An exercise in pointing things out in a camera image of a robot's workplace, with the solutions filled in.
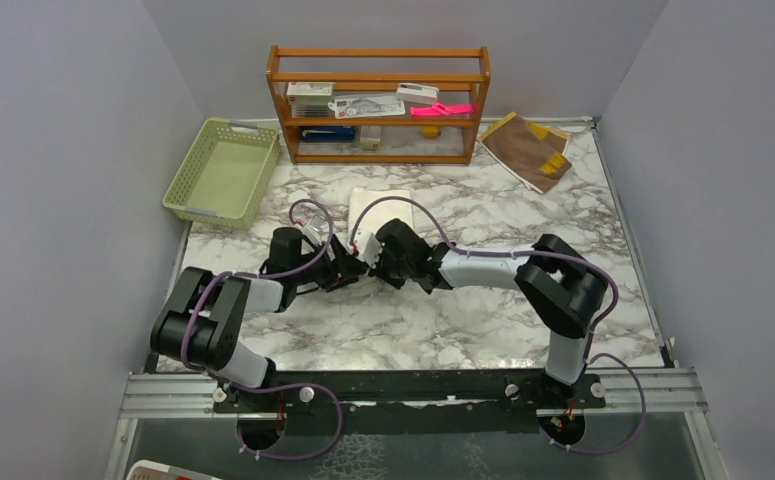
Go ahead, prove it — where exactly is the white red object bottom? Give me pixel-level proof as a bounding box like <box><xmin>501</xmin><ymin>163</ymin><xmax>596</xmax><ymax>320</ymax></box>
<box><xmin>125</xmin><ymin>460</ymin><xmax>220</xmax><ymax>480</ymax></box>

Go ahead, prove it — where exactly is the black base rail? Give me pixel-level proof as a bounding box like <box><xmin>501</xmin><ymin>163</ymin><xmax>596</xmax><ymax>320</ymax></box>
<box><xmin>212</xmin><ymin>369</ymin><xmax>606</xmax><ymax>436</ymax></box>

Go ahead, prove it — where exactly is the small green white box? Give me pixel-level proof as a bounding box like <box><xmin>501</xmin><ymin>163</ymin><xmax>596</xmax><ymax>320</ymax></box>
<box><xmin>358</xmin><ymin>125</ymin><xmax>382</xmax><ymax>151</ymax></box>

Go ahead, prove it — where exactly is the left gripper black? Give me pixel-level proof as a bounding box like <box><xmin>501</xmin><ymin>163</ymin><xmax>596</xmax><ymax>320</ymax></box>
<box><xmin>291</xmin><ymin>234</ymin><xmax>368</xmax><ymax>291</ymax></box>

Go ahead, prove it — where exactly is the white device on shelf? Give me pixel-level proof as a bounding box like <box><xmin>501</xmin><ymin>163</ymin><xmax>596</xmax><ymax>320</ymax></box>
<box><xmin>395</xmin><ymin>82</ymin><xmax>440</xmax><ymax>106</ymax></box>

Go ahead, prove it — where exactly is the pink tool on shelf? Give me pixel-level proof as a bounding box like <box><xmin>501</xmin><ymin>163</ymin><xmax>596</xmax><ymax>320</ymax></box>
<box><xmin>410</xmin><ymin>103</ymin><xmax>475</xmax><ymax>118</ymax></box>

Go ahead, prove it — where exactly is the wooden shelf rack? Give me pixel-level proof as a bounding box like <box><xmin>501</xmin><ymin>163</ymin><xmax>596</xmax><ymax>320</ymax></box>
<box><xmin>265</xmin><ymin>46</ymin><xmax>492</xmax><ymax>165</ymax></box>

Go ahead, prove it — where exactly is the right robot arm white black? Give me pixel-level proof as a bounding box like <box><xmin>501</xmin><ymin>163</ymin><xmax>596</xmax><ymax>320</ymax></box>
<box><xmin>356</xmin><ymin>218</ymin><xmax>611</xmax><ymax>407</ymax></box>

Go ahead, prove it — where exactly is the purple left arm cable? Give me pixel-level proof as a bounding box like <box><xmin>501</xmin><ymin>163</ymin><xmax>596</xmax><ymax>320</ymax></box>
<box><xmin>180</xmin><ymin>198</ymin><xmax>345</xmax><ymax>463</ymax></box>

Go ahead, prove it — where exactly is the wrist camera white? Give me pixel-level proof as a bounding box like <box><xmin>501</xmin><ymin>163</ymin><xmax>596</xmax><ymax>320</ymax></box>
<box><xmin>353</xmin><ymin>231</ymin><xmax>382</xmax><ymax>267</ymax></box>
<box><xmin>301</xmin><ymin>217</ymin><xmax>333</xmax><ymax>249</ymax></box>

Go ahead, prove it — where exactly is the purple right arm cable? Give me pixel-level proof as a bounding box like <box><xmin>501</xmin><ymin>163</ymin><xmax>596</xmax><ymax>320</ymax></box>
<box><xmin>348</xmin><ymin>195</ymin><xmax>648</xmax><ymax>458</ymax></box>

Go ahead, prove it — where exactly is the white towel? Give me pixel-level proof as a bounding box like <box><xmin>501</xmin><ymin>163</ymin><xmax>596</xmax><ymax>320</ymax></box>
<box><xmin>347</xmin><ymin>187</ymin><xmax>414</xmax><ymax>234</ymax></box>

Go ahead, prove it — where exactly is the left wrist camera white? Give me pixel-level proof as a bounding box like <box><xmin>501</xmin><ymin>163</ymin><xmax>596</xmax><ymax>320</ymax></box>
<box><xmin>301</xmin><ymin>217</ymin><xmax>333</xmax><ymax>249</ymax></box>

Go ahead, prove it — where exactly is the brown yellow cloth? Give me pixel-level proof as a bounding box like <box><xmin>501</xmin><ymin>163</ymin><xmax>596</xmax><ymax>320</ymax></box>
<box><xmin>479</xmin><ymin>112</ymin><xmax>572</xmax><ymax>194</ymax></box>

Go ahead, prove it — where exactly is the ruler set package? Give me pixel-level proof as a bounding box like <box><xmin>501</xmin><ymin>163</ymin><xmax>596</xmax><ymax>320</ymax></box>
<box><xmin>328</xmin><ymin>94</ymin><xmax>406</xmax><ymax>119</ymax></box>

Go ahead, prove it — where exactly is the white box red label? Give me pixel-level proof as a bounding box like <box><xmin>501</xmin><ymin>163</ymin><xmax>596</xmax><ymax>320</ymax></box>
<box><xmin>286</xmin><ymin>81</ymin><xmax>334</xmax><ymax>102</ymax></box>

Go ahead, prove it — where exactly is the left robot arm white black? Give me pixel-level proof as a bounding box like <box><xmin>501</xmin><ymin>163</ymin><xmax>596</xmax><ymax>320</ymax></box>
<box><xmin>149</xmin><ymin>227</ymin><xmax>368</xmax><ymax>411</ymax></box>

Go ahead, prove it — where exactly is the green plastic basket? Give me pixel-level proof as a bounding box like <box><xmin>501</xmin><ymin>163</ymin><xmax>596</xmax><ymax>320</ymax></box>
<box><xmin>162</xmin><ymin>118</ymin><xmax>281</xmax><ymax>230</ymax></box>

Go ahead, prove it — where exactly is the blue object lower shelf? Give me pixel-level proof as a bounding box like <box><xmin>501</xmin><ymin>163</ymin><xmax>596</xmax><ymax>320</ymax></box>
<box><xmin>300</xmin><ymin>125</ymin><xmax>356</xmax><ymax>143</ymax></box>

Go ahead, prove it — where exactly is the yellow object lower shelf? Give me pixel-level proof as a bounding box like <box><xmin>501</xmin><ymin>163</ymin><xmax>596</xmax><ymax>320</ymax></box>
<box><xmin>421</xmin><ymin>126</ymin><xmax>441</xmax><ymax>139</ymax></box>

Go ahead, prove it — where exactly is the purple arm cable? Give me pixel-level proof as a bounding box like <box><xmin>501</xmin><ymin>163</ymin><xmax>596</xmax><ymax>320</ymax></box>
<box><xmin>348</xmin><ymin>195</ymin><xmax>648</xmax><ymax>458</ymax></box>
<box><xmin>180</xmin><ymin>198</ymin><xmax>345</xmax><ymax>463</ymax></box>

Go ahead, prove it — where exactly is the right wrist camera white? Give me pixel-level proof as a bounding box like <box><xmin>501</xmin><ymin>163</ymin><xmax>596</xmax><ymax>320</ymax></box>
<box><xmin>353</xmin><ymin>231</ymin><xmax>382</xmax><ymax>267</ymax></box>

